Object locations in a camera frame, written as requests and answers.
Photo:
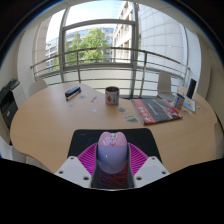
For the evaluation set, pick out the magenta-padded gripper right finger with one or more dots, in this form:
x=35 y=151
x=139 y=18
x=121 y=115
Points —
x=151 y=170

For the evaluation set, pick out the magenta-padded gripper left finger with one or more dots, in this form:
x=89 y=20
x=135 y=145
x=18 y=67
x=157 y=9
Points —
x=71 y=170

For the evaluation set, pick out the pink and lilac computer mouse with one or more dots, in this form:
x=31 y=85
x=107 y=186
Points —
x=112 y=151

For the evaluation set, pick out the black patterned mouse pad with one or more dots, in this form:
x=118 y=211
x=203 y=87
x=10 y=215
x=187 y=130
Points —
x=143 y=138

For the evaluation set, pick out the blue and yellow sticker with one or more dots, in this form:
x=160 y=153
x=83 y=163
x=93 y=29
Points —
x=131 y=118

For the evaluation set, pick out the red and black magazine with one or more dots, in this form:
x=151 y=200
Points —
x=156 y=110

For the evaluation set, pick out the small white sticker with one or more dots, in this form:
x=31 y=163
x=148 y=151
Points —
x=94 y=110

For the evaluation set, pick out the round blue white sticker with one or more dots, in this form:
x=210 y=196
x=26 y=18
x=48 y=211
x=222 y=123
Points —
x=71 y=104

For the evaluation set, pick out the teal sticker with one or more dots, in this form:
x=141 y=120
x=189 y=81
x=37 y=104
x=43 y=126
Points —
x=121 y=109

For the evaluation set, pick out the blue and white marker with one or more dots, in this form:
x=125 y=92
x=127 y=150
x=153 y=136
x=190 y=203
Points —
x=76 y=97

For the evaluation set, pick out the pale green sticker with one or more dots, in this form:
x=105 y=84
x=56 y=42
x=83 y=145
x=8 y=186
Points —
x=82 y=97

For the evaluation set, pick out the small printed cup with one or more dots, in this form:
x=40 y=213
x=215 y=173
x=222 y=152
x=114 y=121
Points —
x=179 y=101

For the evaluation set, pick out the slim white sticker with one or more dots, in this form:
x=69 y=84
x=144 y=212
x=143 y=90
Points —
x=94 y=99

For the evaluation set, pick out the small standing picture card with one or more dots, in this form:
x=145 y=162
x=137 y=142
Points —
x=189 y=104

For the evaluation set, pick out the black whiteboard eraser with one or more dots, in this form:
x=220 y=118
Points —
x=72 y=91

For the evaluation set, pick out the strawberry print mug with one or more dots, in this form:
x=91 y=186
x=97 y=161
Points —
x=112 y=96

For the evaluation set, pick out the black upright speaker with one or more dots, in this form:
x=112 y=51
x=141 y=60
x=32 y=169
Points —
x=191 y=88

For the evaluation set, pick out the black and white office printer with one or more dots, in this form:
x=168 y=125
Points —
x=8 y=103

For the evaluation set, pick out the grey metal railing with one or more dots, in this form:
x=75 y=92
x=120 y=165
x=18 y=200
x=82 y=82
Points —
x=100 y=50

